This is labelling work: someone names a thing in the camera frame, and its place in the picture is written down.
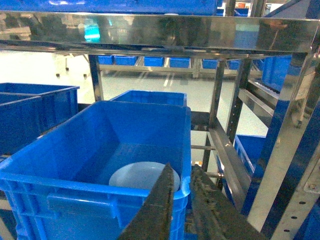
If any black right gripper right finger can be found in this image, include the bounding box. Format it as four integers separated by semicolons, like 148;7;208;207
190;165;266;240

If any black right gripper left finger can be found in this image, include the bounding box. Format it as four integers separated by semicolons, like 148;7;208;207
118;163;175;240

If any blue crate on shelf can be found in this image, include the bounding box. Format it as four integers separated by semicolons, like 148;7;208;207
0;101;191;240

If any blue crate left shelf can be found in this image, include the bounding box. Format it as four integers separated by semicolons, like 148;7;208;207
0;82;79;155

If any stainless steel shelf rack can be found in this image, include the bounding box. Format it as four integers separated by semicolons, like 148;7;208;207
0;0;320;240

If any blue crate behind front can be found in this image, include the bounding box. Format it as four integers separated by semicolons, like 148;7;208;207
110;90;187;106

